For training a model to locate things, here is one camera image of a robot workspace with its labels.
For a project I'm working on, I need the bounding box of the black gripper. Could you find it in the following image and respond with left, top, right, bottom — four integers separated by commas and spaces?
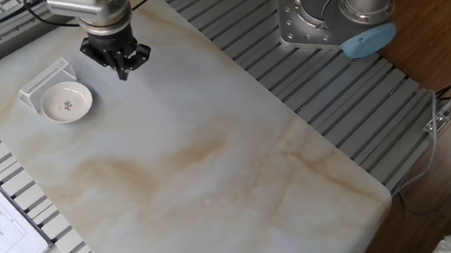
76, 20, 154, 85

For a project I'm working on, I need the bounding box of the white plate with flower print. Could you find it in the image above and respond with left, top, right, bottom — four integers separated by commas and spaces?
37, 77, 96, 128

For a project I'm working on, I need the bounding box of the white plastic dish rack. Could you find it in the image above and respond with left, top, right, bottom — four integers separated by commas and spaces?
16, 52, 81, 119

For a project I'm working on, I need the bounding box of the marble pattern board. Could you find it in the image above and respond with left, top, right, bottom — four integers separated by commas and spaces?
0, 0, 416, 253

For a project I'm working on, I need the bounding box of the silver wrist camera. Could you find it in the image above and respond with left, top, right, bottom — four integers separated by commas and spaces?
44, 0, 110, 23

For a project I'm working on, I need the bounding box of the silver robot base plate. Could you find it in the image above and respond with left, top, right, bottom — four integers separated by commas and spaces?
268, 0, 357, 55

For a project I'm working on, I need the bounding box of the grey cable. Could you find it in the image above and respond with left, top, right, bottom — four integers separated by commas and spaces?
388, 87, 451, 221

